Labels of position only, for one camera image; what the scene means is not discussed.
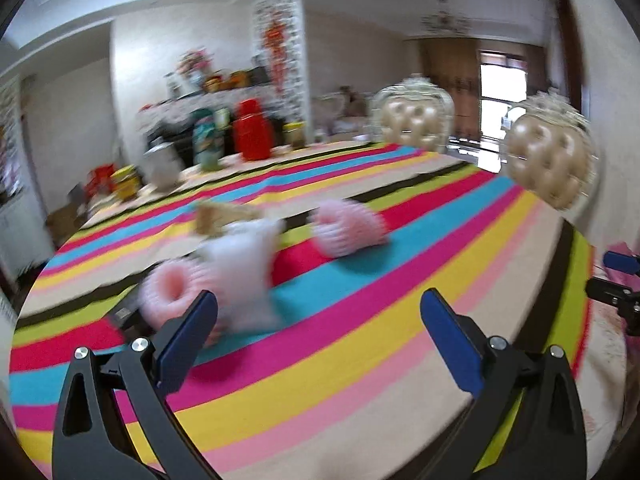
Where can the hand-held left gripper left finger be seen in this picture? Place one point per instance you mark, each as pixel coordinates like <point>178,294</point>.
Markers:
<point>187,340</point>

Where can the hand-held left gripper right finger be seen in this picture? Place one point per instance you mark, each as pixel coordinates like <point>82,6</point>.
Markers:
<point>450,335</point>

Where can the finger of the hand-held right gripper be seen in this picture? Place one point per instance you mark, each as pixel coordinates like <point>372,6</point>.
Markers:
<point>612,292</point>
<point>622,263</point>

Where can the pink foam fruit net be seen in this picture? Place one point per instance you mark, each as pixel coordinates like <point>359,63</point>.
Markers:
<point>345,227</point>
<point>172,290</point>

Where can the white foam wrap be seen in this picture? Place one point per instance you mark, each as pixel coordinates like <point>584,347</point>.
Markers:
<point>240,275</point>

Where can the yellow orange cardboard box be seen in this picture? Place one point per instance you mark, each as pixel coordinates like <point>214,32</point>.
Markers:
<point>220,217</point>

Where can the striped tablecloth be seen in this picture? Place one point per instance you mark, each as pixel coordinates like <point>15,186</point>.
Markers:
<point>350,340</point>

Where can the beige tufted dining chair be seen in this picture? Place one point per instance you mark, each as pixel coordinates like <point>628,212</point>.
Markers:
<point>547,155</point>
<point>412,117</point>

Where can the yellow-lid glass jar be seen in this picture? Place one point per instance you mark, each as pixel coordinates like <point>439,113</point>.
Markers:
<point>126,185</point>
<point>294,136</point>

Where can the white ceramic teapot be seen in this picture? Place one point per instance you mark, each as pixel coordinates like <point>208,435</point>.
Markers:
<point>162,167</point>

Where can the red plastic stool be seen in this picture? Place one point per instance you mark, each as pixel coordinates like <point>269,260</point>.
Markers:
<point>100,180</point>

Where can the white low cabinet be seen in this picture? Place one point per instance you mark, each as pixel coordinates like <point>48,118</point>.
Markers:
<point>22,240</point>

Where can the window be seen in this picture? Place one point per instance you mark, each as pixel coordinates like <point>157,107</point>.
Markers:
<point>502,110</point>

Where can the green floral vase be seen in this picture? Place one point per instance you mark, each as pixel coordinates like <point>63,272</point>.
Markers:
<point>209,142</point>

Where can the red thermos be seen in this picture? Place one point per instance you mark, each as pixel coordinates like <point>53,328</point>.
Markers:
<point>254,132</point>

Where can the lace-covered dark piano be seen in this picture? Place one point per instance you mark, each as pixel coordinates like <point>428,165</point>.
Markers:
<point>172,112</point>

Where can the brown curtain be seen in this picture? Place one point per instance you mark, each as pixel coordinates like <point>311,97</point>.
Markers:
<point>450,85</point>

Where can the beige carved sofa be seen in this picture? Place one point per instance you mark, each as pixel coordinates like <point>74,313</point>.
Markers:
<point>345,110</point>

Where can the orange basket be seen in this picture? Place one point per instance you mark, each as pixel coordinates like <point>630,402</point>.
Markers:
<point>235,79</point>

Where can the black handbag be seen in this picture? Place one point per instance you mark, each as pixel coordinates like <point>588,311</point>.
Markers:
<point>259,75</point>

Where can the pink flower bouquet vase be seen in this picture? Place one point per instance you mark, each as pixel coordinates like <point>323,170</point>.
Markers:
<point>195,62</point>

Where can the chandelier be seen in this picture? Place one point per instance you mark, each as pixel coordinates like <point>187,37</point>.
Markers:
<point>445,19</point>

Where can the red knot ornament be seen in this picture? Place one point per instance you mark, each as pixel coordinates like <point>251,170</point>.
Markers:
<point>276,45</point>

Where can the white lattice screen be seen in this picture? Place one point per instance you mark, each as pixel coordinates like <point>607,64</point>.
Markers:
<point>290,35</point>

